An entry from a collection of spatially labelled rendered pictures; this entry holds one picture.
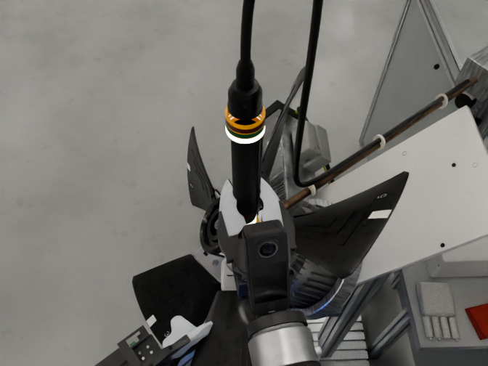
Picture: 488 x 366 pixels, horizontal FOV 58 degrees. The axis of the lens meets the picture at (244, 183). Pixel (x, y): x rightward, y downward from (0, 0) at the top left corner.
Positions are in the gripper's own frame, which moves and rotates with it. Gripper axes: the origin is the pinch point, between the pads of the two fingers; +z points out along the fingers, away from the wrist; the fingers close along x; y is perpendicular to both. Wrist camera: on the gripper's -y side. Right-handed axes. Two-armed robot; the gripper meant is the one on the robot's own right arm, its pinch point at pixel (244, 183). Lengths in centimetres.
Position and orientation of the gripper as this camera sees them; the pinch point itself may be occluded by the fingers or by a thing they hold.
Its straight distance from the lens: 61.2
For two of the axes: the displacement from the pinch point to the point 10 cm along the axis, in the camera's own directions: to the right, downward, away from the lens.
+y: -0.1, 5.5, 8.3
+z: -2.0, -8.2, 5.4
